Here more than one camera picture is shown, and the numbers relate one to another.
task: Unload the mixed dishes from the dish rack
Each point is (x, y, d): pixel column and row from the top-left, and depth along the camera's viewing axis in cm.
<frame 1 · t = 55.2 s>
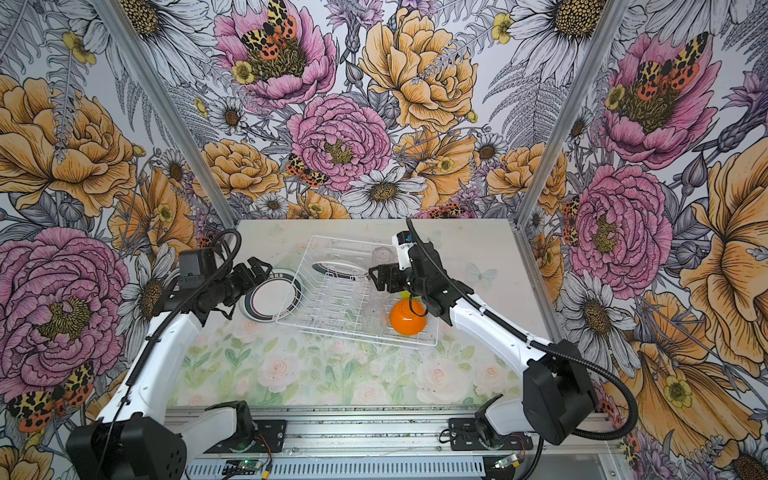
left hand: (259, 284, 80), fingers open
right hand: (381, 278, 81), fingers open
orange plastic bowl: (404, 321, 89), point 7 cm above the table
front red green rimmed plate: (273, 300, 98), point 3 cm above the table

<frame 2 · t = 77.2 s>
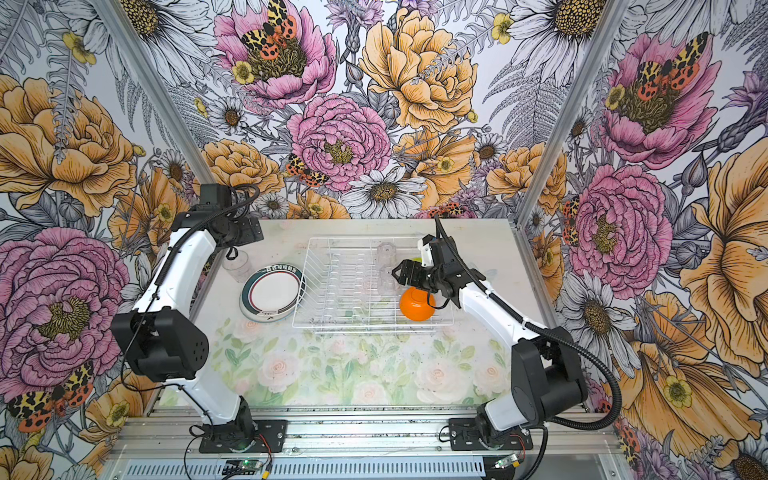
left hand: (242, 245, 85), fingers open
right hand: (402, 283, 85), fingers open
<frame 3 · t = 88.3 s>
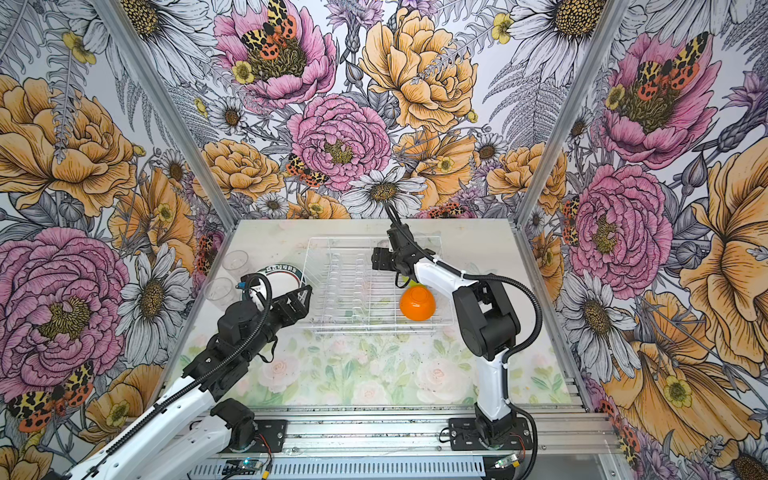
left hand: (300, 300, 78), fingers open
right hand: (383, 265, 97), fingers open
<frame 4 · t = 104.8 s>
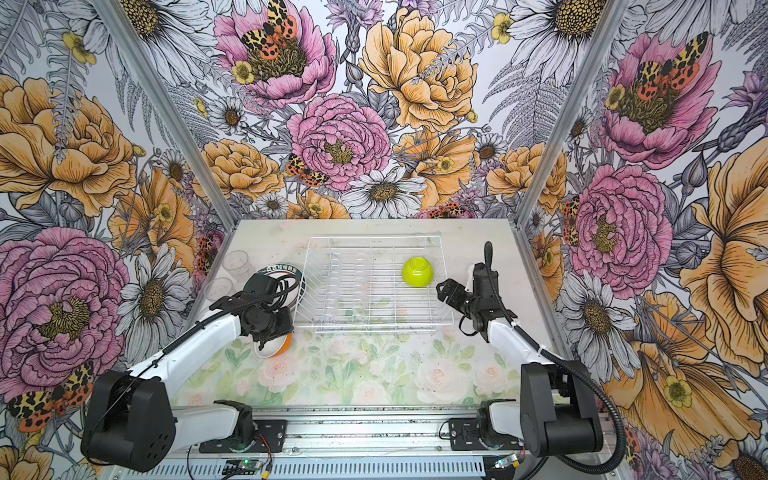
left hand: (285, 337, 85), fingers open
right hand: (446, 299, 90), fingers open
